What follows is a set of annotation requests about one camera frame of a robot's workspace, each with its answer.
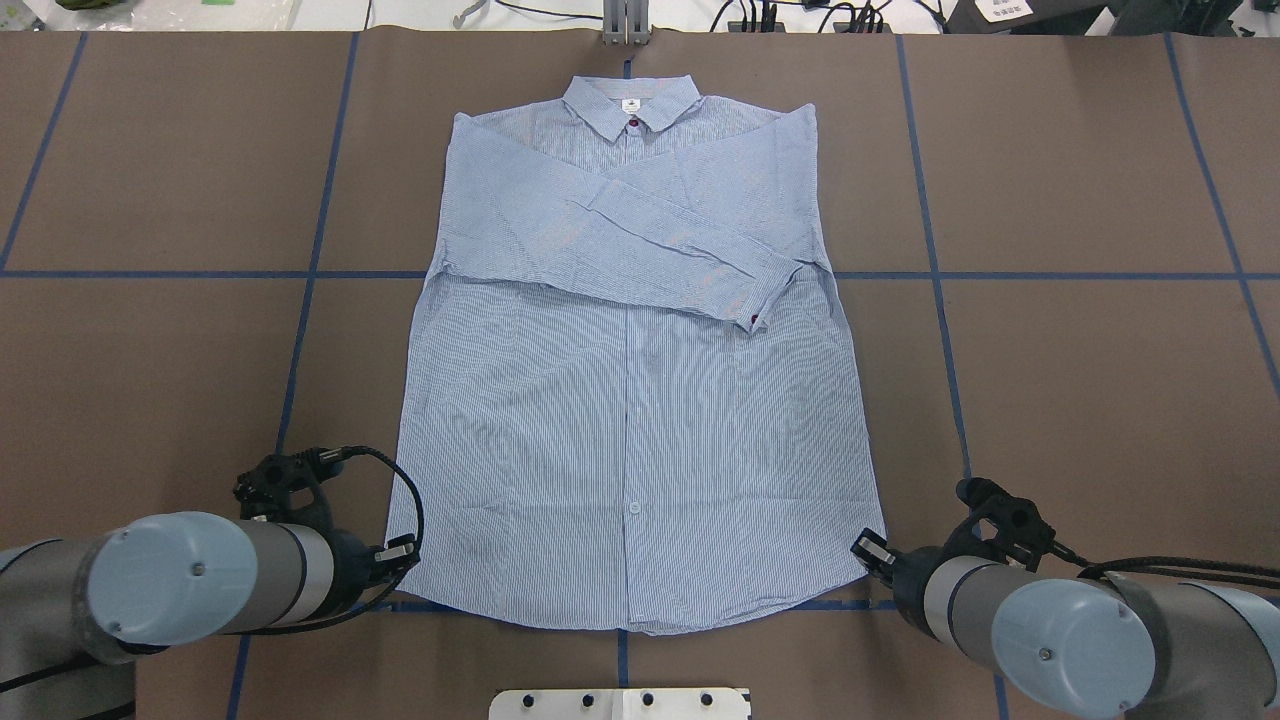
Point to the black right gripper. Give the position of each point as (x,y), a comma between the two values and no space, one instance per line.
(909,584)

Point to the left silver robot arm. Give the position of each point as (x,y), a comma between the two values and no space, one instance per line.
(78,614)

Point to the light blue striped shirt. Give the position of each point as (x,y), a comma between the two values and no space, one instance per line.
(632,399)

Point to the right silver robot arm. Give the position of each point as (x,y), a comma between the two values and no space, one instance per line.
(1152,637)

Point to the metal grabber tool claw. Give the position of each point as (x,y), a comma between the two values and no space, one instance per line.
(459,20)

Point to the brown paper table mat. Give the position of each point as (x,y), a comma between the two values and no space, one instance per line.
(1058,257)

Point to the aluminium frame post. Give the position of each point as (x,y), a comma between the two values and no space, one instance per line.
(626,22)

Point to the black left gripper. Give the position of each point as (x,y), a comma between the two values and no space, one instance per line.
(352,572)

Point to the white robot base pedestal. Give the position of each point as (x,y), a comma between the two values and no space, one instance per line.
(624,703)

